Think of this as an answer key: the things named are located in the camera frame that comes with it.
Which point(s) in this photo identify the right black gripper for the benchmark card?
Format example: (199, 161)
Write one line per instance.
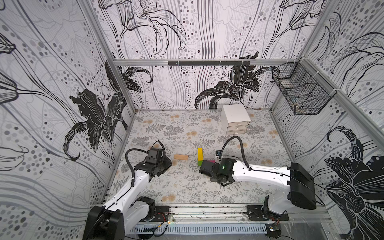
(205, 168)

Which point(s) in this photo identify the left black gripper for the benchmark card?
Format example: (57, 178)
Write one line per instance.
(168, 164)

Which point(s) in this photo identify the natural wood building block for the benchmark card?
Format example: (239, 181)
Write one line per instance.
(181, 157)

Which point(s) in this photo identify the yellow building block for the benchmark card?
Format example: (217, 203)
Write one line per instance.
(200, 155)

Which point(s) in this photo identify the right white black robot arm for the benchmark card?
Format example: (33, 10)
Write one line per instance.
(296, 186)

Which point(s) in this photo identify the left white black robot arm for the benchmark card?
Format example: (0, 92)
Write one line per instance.
(116, 217)

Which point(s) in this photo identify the white mini drawer cabinet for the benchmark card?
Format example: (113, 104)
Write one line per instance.
(235, 119)

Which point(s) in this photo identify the small electronics board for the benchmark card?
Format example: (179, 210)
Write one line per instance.
(273, 231)

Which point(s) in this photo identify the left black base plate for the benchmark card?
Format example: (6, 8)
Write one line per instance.
(158, 214)

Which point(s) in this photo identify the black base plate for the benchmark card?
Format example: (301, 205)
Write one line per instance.
(256, 213)
(158, 214)

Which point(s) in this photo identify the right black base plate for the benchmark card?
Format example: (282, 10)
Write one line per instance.
(256, 213)

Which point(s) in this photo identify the white slotted cable duct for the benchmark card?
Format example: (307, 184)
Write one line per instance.
(211, 229)

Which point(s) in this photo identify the black wall mounted bar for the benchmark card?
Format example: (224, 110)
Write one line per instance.
(205, 63)

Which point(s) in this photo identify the black wire basket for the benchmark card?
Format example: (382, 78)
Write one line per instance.
(301, 89)

